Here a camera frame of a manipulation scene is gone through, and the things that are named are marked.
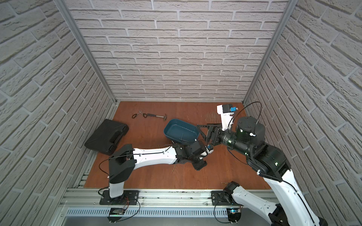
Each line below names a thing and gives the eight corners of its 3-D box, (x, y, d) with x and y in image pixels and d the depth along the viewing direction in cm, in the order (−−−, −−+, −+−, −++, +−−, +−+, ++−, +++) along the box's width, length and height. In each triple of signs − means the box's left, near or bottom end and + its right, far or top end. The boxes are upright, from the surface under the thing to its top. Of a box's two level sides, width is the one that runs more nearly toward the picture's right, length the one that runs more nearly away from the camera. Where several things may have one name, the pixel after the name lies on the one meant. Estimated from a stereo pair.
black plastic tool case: (88, 149, 93) (83, 145, 89) (108, 122, 107) (105, 118, 103) (112, 156, 90) (109, 152, 86) (130, 128, 104) (128, 123, 100)
